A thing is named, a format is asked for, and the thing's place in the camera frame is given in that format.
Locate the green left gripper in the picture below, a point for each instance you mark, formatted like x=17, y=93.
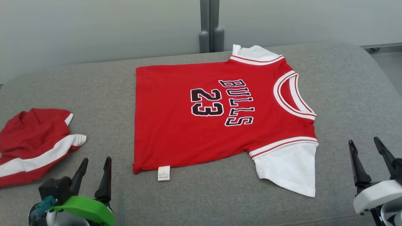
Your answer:
x=91, y=208

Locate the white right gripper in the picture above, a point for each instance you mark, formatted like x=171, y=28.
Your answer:
x=377, y=194

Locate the red shorts with white stripe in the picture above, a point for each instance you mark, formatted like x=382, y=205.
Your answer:
x=28, y=135

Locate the red Bulls jersey shirt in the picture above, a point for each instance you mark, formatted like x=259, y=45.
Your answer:
x=176, y=125

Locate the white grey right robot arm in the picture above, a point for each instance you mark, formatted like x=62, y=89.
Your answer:
x=392, y=216

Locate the grey fabric sofa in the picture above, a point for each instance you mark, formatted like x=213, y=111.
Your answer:
x=94, y=94

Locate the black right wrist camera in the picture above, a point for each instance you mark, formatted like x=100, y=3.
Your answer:
x=398, y=171

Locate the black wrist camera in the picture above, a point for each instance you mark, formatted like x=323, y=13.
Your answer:
x=398, y=171
x=55, y=188

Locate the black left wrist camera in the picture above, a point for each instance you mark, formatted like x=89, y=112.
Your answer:
x=55, y=188

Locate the grey wall base rail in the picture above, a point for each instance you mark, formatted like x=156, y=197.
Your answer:
x=389, y=45

